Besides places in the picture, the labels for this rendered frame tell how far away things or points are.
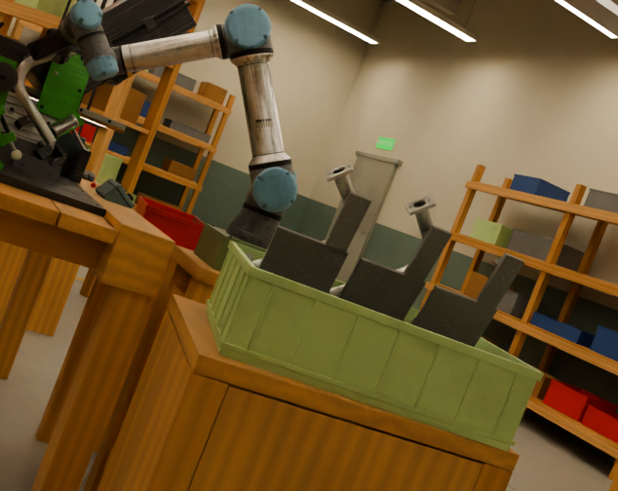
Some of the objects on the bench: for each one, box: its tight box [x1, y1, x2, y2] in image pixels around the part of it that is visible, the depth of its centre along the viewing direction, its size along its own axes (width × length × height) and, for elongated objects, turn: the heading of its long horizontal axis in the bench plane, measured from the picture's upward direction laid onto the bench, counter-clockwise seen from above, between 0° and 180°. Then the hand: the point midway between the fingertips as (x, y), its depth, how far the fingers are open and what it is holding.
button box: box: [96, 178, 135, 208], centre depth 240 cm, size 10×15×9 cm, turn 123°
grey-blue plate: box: [54, 132, 86, 177], centre depth 259 cm, size 10×2×14 cm, turn 33°
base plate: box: [0, 161, 106, 217], centre depth 244 cm, size 42×110×2 cm, turn 123°
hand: (51, 54), depth 228 cm, fingers closed on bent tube, 3 cm apart
